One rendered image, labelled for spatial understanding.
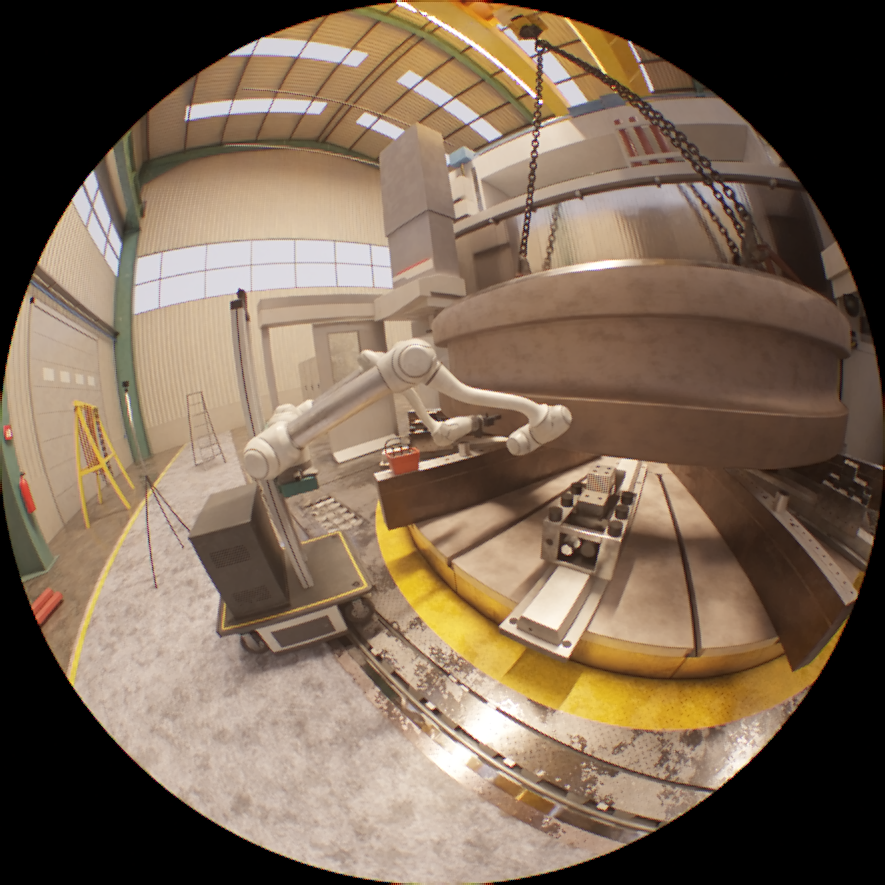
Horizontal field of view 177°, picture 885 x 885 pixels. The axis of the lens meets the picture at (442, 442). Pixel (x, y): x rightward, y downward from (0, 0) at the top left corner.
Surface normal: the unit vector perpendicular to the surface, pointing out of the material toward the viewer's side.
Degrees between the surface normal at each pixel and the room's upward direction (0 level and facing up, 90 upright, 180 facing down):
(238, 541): 90
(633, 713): 0
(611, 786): 0
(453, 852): 0
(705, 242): 90
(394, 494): 90
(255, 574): 90
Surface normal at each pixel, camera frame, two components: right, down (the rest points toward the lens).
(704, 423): -0.53, 0.29
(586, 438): -0.71, 0.27
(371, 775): -0.11, -0.95
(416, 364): 0.21, 0.20
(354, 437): 0.69, 0.13
